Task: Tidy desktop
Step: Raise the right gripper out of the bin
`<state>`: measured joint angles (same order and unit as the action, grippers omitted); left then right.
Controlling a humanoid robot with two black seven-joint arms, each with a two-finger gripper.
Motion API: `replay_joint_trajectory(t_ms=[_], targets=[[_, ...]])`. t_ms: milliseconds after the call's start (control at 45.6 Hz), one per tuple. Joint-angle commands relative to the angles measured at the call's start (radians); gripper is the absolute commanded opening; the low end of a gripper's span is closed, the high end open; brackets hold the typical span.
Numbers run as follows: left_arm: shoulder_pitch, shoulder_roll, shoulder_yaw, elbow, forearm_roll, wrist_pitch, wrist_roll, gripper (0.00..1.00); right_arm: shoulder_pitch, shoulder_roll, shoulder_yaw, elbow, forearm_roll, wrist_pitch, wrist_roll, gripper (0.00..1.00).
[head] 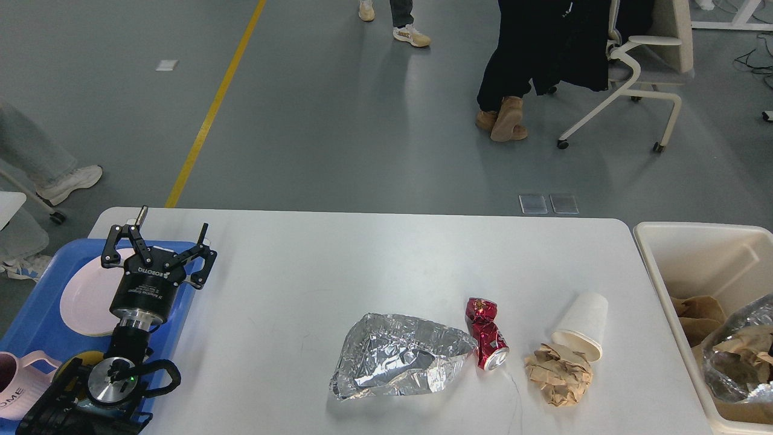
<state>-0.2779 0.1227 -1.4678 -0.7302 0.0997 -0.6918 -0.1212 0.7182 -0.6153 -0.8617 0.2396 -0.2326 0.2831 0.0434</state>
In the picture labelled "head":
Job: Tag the person in black clothes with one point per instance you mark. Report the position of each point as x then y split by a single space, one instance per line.
541 43

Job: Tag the foil tray with paper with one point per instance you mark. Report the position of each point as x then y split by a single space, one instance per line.
755 313

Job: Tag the pink home mug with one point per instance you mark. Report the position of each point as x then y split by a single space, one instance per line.
22 385

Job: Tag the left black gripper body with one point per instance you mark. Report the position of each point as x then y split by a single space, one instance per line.
148 288

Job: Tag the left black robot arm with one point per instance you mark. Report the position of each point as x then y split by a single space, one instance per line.
106 397

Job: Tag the foil sheet front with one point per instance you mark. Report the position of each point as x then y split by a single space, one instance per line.
399 355

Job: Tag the white chair at left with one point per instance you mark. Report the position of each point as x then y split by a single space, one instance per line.
23 238

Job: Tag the flattened white paper cup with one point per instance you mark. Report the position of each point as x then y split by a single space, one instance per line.
582 327

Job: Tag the white office chair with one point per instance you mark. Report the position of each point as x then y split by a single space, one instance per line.
663 56

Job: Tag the pink plate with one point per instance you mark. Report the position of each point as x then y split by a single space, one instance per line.
88 295

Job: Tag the crumpled brown paper ball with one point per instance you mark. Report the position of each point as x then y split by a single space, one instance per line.
562 375

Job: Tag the person in grey jeans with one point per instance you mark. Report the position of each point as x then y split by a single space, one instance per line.
402 21

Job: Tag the blue plastic tray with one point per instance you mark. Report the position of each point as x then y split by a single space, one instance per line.
39 325

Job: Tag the crumpled brown paper in foil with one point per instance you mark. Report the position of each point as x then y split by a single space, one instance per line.
751 345

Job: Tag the white desk leg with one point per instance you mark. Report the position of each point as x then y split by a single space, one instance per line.
726 15

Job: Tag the crushed red soda can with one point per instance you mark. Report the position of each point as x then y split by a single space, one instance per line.
492 348

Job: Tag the person in grey trousers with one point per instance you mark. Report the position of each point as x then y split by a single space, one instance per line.
22 139

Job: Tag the beige plastic bin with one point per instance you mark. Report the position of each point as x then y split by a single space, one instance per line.
732 263

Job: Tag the large brown paper bag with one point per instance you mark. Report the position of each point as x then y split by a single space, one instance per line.
726 388

